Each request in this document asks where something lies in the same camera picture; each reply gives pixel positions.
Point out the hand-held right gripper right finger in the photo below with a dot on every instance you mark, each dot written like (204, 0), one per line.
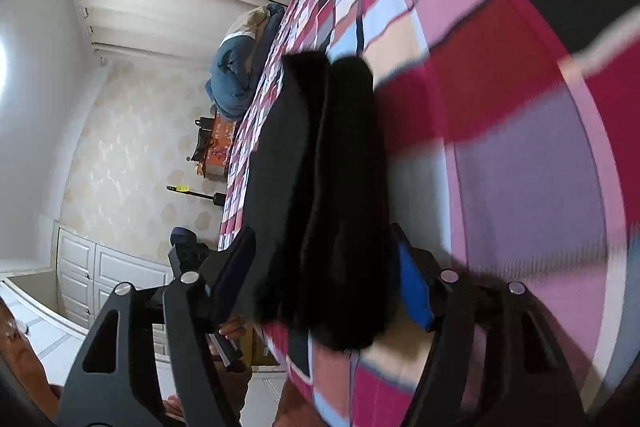
(416, 292)

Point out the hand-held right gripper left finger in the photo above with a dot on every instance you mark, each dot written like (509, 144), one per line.
(239, 259)

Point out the black pants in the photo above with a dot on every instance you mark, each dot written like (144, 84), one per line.
(325, 207)

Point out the person's left hand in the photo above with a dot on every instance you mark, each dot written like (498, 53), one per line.
(232, 328)

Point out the black and yellow stick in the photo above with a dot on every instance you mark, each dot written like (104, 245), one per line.
(195, 193)

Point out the white cabinet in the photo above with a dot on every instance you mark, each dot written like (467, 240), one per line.
(100, 277)

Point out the orange box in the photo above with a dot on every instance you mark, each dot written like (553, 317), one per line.
(220, 147)

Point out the blue bundled clothes pile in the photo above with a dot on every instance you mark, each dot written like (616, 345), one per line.
(237, 72)

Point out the red plaid bed sheet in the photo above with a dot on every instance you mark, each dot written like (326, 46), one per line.
(500, 107)

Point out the beige pillow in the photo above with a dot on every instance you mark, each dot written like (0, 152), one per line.
(250, 21)

